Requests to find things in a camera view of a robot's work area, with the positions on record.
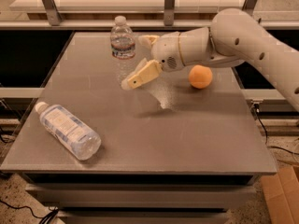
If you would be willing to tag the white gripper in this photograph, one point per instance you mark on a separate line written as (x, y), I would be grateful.
(165, 54)

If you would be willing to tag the clear water bottle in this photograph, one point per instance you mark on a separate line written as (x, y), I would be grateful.
(122, 42)

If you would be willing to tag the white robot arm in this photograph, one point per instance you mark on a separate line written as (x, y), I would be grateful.
(232, 38)

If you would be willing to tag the lying blue-label water bottle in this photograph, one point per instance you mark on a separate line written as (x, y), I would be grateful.
(76, 136)

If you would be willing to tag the orange ball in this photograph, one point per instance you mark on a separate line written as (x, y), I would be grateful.
(200, 77)

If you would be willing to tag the grey table cabinet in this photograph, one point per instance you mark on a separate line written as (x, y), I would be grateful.
(170, 154)

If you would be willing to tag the cardboard box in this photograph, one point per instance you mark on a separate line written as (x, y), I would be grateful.
(281, 193)

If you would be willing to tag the metal frame post middle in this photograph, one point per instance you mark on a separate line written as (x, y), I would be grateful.
(169, 6)

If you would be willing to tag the metal frame post left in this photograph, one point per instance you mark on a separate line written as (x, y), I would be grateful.
(52, 13)

